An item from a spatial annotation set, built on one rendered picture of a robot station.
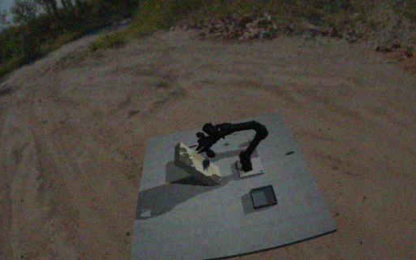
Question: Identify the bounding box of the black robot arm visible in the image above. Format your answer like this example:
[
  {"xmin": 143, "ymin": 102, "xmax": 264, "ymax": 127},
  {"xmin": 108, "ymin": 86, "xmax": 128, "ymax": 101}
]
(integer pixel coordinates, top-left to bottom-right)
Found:
[{"xmin": 198, "ymin": 120, "xmax": 268, "ymax": 173}]

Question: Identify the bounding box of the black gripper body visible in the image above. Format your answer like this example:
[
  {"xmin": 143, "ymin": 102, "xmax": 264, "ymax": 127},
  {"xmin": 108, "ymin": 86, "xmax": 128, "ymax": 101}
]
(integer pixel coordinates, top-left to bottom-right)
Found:
[{"xmin": 196, "ymin": 132, "xmax": 217, "ymax": 158}]

